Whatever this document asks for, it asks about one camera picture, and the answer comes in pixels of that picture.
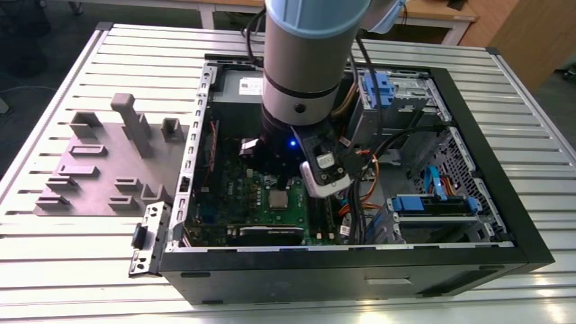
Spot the silver CPU with green edge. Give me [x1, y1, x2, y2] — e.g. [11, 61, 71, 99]
[269, 189, 291, 209]

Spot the CPU socket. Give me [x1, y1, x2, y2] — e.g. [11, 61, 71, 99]
[265, 188, 295, 213]

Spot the grey power supply unit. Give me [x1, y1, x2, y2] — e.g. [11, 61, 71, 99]
[210, 70, 267, 149]

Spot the green motherboard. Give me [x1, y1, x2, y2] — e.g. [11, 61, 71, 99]
[191, 134, 343, 246]

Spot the grey metal drive cage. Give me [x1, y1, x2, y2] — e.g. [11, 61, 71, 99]
[346, 70, 453, 149]

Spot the black RAM slot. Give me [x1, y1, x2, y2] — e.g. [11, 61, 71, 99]
[321, 195, 338, 237]

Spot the black graphics card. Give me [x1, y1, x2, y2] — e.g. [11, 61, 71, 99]
[225, 224, 307, 247]

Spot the empty blue disk carrier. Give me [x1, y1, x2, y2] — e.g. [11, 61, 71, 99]
[365, 72, 397, 109]

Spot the hard disk in blue carrier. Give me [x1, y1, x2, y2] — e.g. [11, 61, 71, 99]
[387, 194, 481, 217]

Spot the grey parts rack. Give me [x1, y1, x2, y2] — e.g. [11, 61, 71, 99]
[34, 93, 193, 217]

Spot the black open PC case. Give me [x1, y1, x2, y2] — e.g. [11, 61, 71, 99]
[158, 53, 555, 306]

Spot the grey metal disk bay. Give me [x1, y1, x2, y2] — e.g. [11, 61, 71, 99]
[373, 212, 513, 246]

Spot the wooden desk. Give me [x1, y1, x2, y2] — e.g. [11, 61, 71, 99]
[401, 0, 479, 47]

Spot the black office chair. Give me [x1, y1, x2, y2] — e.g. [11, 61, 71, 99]
[0, 0, 51, 80]

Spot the brown wooden cabinet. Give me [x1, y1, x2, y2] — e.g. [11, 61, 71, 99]
[462, 0, 576, 92]

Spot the red twisted wire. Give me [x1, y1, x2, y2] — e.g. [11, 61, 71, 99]
[201, 120, 221, 193]

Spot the thick black cable bundle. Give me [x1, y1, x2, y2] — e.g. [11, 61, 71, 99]
[346, 124, 451, 246]

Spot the orange wire bundle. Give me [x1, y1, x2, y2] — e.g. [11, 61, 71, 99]
[334, 148, 385, 217]

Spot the black camera cable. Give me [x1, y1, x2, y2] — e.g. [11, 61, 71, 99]
[346, 35, 387, 176]

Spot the light blue data cable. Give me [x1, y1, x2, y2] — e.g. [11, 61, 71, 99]
[365, 212, 385, 244]

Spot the blue flat data cable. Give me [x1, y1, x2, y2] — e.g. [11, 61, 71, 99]
[423, 166, 447, 200]

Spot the grey metal slot bracket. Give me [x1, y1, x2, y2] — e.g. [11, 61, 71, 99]
[129, 200, 171, 278]

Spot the white desk frame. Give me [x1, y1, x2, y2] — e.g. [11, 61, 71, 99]
[67, 0, 226, 30]

